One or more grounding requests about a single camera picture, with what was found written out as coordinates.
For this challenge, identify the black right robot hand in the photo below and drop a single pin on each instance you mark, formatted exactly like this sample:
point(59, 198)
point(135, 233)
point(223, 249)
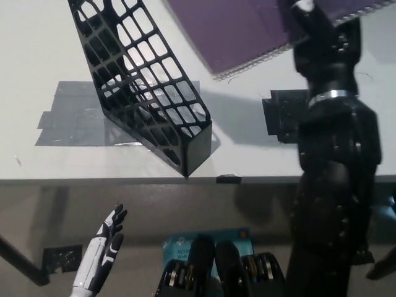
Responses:
point(328, 62)

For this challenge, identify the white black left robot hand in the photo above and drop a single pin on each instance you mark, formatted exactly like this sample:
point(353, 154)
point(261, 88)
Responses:
point(92, 263)

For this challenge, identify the purple spiral notebook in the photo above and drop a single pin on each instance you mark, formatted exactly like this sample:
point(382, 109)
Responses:
point(232, 31)

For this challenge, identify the black lattice magazine stand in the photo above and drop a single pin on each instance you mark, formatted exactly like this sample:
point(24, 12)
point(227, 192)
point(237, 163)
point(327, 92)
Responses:
point(198, 148)

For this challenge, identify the black floor tape patch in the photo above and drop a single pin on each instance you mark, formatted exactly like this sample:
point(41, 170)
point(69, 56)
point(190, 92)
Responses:
point(365, 255)
point(62, 258)

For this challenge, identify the square black tape patch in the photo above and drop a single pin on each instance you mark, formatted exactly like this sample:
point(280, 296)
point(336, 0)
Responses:
point(284, 117)

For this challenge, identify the black table leg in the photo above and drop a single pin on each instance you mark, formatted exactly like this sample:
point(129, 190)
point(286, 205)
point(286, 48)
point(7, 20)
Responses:
point(382, 267)
point(21, 263)

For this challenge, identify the small black tape strip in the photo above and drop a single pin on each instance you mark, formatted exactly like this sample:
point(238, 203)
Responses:
point(229, 179)

